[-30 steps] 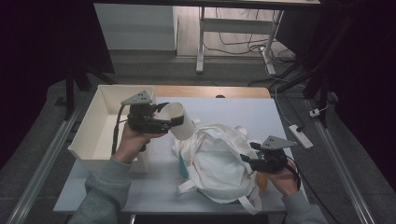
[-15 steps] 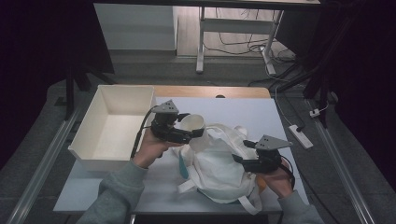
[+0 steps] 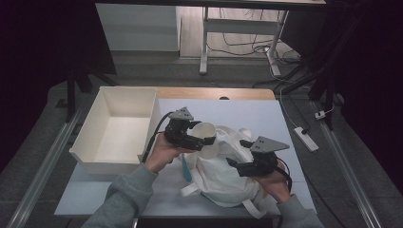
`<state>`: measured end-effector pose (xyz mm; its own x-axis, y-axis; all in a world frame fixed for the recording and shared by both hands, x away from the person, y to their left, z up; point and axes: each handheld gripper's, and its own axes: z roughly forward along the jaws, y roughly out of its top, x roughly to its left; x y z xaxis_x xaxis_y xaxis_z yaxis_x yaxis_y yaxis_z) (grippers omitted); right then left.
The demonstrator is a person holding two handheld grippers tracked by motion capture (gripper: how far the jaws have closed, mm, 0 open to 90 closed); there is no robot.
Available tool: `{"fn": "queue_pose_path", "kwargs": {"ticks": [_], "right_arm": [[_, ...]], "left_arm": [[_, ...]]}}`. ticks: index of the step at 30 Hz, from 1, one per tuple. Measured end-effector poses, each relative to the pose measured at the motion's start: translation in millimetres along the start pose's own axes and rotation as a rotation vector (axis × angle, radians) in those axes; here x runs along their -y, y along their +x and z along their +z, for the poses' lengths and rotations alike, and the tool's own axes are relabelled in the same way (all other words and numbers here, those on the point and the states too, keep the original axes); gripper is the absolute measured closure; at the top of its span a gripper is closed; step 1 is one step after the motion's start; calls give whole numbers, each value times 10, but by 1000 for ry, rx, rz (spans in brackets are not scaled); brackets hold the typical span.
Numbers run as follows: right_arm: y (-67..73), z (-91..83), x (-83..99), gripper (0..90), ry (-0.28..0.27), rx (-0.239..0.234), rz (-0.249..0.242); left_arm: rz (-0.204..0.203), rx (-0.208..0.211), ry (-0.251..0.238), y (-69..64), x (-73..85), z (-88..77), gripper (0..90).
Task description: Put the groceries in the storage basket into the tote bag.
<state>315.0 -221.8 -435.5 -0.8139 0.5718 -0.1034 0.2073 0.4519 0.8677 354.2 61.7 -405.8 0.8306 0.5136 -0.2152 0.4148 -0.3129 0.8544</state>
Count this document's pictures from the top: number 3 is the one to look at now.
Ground black stand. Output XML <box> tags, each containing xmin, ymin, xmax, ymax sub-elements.
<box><xmin>65</xmin><ymin>63</ymin><xmax>118</xmax><ymax>123</ymax></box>
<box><xmin>278</xmin><ymin>56</ymin><xmax>343</xmax><ymax>131</ymax></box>

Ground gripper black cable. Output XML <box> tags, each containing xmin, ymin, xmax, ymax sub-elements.
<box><xmin>274</xmin><ymin>156</ymin><xmax>293</xmax><ymax>193</ymax></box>
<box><xmin>141</xmin><ymin>111</ymin><xmax>175</xmax><ymax>164</ymax></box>

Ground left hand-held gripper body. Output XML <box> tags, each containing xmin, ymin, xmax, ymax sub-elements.
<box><xmin>163</xmin><ymin>106</ymin><xmax>205</xmax><ymax>152</ymax></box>

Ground white tote bag coloured blobs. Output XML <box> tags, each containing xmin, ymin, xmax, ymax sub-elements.
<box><xmin>177</xmin><ymin>124</ymin><xmax>286</xmax><ymax>220</ymax></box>

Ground white storage box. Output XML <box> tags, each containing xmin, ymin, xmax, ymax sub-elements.
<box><xmin>68</xmin><ymin>85</ymin><xmax>162</xmax><ymax>176</ymax></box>

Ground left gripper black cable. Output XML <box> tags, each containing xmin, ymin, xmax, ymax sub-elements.
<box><xmin>141</xmin><ymin>111</ymin><xmax>175</xmax><ymax>164</ymax></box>

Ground aluminium rail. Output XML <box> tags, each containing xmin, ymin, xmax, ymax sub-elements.
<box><xmin>6</xmin><ymin>105</ymin><xmax>85</xmax><ymax>228</ymax></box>
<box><xmin>312</xmin><ymin>101</ymin><xmax>383</xmax><ymax>228</ymax></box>

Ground pale table mat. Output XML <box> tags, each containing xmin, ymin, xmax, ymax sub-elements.
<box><xmin>54</xmin><ymin>98</ymin><xmax>317</xmax><ymax>219</ymax></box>

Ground tangle of floor cables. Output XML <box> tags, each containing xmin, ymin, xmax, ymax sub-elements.
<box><xmin>207</xmin><ymin>8</ymin><xmax>302</xmax><ymax>65</ymax></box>

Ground person's right hand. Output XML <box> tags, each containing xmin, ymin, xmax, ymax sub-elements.
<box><xmin>253</xmin><ymin>160</ymin><xmax>293</xmax><ymax>204</ymax></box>

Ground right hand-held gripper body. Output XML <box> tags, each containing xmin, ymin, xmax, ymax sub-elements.
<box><xmin>236</xmin><ymin>136</ymin><xmax>291</xmax><ymax>179</ymax></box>

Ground white power cable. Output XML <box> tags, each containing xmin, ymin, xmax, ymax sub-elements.
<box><xmin>269</xmin><ymin>65</ymin><xmax>300</xmax><ymax>129</ymax></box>

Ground white cabinet panel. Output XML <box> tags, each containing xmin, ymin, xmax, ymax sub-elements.
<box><xmin>95</xmin><ymin>3</ymin><xmax>182</xmax><ymax>52</ymax></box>

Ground person's left hand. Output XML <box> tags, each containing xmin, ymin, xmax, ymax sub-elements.
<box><xmin>144</xmin><ymin>132</ymin><xmax>194</xmax><ymax>175</ymax></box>

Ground white power strip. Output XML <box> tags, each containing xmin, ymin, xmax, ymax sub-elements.
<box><xmin>293</xmin><ymin>126</ymin><xmax>320</xmax><ymax>152</ymax></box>

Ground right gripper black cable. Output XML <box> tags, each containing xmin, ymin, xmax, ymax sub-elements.
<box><xmin>274</xmin><ymin>156</ymin><xmax>293</xmax><ymax>193</ymax></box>

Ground white-legged desk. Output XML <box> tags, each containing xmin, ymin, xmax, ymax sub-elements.
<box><xmin>94</xmin><ymin>0</ymin><xmax>327</xmax><ymax>77</ymax></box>

